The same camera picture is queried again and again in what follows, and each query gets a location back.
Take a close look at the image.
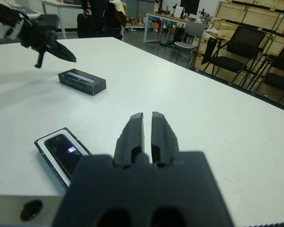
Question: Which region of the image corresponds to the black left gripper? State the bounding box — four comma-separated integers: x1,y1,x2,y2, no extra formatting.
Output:
16,17,77,69

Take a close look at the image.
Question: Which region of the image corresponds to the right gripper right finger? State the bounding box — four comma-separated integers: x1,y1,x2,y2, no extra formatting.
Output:
151,111,180,167

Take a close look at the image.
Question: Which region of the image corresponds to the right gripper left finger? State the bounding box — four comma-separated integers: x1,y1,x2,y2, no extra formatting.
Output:
112,113,145,170

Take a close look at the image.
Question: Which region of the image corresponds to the black printed box lid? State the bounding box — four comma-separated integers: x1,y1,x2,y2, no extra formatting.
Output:
58,68,107,96

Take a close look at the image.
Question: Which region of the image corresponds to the black camera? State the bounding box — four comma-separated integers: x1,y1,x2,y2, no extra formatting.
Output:
44,133,93,180

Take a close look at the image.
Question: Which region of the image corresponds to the black box base white insert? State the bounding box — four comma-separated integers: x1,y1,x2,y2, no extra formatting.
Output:
34,127,93,190

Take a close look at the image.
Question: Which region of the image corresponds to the white desk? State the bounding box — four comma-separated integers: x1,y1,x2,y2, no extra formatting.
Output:
40,0,90,40

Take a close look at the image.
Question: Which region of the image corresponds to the person in black clothes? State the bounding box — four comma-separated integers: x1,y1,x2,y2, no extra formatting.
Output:
81,0,123,40

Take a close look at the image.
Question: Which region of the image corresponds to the orange bag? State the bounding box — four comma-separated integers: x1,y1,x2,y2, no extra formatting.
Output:
152,20,162,33

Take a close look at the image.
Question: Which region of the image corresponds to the wooden top desk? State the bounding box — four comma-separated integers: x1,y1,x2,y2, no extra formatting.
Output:
143,10,211,44

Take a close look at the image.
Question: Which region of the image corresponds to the grey office chair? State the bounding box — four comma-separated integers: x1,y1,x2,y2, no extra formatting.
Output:
173,21,209,64

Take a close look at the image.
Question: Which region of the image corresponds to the black computer monitor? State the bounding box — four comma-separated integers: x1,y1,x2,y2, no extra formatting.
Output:
180,0,201,15

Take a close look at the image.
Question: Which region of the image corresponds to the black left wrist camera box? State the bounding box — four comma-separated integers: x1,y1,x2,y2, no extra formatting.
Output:
36,14,60,33

